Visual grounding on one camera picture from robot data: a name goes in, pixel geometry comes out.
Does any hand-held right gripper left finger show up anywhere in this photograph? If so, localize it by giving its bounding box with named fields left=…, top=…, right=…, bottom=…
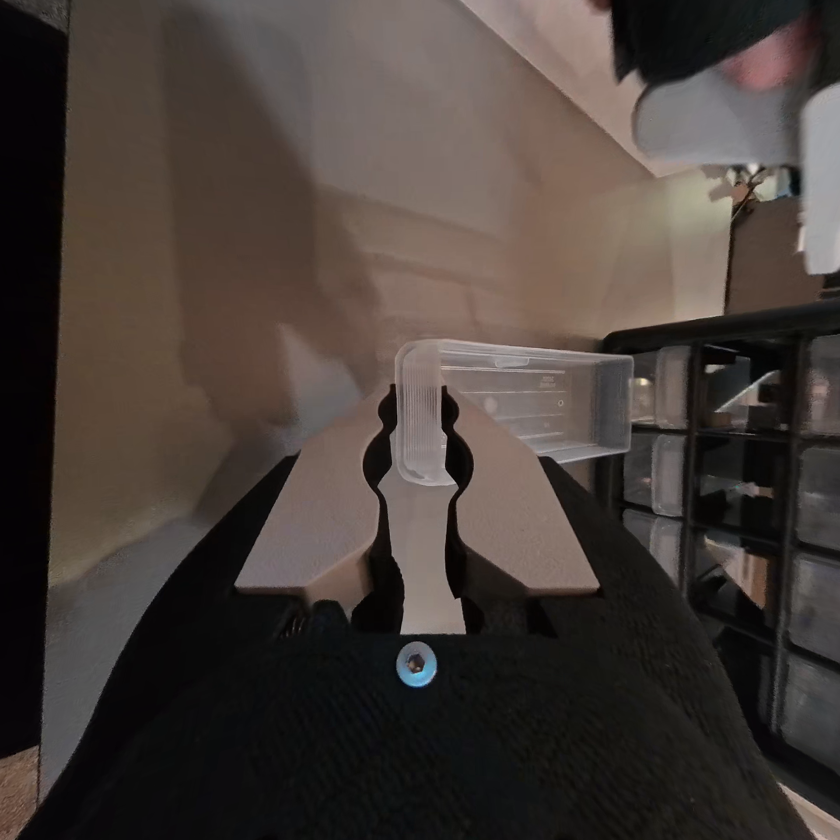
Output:
left=235, top=384, right=406, bottom=634

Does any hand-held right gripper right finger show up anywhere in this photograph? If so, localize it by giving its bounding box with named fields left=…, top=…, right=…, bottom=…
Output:
left=445, top=387, right=599, bottom=603

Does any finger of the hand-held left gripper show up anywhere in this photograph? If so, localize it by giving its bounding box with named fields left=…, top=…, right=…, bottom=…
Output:
left=631, top=66, right=807, bottom=166
left=796, top=84, right=840, bottom=277

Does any clear plastic drawer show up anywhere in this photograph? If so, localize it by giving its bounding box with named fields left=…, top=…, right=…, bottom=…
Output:
left=394, top=339, right=635, bottom=488

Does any black drawer cabinet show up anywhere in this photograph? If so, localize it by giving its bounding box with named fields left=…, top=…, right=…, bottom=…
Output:
left=602, top=302, right=840, bottom=808

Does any set of clear cabinet drawers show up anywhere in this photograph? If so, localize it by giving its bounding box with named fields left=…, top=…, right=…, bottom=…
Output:
left=620, top=335, right=840, bottom=775

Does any brown cardboard box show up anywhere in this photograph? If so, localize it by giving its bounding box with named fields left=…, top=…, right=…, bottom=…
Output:
left=725, top=197, right=829, bottom=316

